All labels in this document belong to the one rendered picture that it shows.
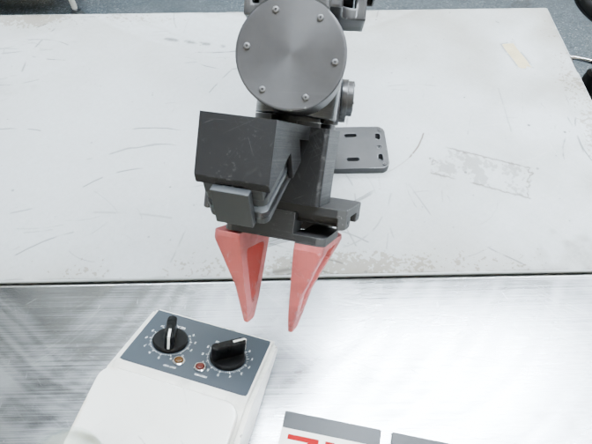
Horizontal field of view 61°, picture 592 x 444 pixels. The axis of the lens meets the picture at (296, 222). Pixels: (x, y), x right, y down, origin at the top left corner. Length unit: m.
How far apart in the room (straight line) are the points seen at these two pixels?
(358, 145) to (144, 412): 0.40
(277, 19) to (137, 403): 0.30
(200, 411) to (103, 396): 0.08
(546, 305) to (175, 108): 0.52
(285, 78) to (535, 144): 0.51
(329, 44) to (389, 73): 0.51
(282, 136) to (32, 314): 0.40
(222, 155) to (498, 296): 0.39
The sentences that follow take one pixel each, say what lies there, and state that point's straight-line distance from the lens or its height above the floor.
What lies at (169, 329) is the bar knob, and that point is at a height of 0.97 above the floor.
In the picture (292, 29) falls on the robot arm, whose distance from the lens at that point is 0.27.
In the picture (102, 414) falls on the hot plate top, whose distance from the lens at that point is 0.44.
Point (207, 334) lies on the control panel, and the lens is 0.49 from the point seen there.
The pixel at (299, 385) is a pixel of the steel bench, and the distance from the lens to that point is 0.51.
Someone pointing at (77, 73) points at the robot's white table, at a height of 0.90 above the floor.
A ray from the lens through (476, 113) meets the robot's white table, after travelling 0.74.
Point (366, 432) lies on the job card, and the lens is 0.50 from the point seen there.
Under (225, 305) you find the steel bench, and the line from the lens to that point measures 0.54.
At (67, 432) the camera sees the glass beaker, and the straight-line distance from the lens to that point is 0.37.
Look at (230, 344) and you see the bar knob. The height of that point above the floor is 0.96.
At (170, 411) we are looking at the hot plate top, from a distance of 0.43.
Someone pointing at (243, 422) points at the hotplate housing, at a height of 0.97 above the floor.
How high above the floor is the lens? 1.39
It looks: 57 degrees down
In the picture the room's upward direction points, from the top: straight up
